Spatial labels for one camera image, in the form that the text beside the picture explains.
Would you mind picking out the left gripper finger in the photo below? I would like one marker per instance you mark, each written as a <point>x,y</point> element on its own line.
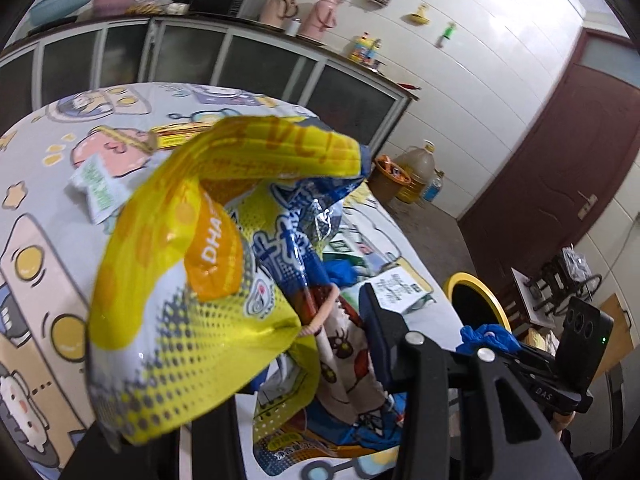
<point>503,434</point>

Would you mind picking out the blue disposable glove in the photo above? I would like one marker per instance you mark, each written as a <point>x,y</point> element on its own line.
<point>492,336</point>

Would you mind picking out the green white milk carton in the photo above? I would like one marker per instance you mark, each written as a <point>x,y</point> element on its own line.
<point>399,291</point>

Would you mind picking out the yellow snack bag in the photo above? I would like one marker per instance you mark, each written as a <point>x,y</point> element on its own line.
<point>210,275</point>

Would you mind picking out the kitchen counter cabinet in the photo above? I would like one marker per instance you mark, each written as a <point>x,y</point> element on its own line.
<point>180,51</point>

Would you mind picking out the cartoon print tablecloth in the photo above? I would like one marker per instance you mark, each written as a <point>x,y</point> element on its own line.
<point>50,252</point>

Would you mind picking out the dark red door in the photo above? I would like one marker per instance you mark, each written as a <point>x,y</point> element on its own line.
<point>567,169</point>

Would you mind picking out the blue water bottle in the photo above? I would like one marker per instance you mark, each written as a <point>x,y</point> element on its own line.
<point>434,186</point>

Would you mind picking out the brown basket on floor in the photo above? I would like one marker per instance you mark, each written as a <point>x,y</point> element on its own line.
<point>386,179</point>

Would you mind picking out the cooking oil jug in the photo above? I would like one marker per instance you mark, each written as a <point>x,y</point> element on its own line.
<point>419,163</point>

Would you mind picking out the yellow dish soap bottle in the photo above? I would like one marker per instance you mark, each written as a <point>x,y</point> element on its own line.
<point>365,51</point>

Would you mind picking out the small green white packet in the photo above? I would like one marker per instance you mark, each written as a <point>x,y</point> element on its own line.
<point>104,194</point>

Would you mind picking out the right pink thermos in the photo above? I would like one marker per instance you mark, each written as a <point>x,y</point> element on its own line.
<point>320,19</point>

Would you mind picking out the pink thermos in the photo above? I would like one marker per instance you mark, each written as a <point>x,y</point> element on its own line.
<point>276,12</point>
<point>320,19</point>

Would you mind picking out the left pink thermos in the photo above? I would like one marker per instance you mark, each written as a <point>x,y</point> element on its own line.
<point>276,12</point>

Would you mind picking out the pink plastic basin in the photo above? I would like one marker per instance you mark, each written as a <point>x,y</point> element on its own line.
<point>110,7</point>

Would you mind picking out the blue plastic basin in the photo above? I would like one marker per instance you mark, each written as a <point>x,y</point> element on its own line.
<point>47,11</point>

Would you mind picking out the green wall brush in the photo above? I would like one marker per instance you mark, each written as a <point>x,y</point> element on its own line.
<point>446,35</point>

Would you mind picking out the yellow wall hook holder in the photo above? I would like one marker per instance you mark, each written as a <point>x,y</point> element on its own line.
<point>419,16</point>

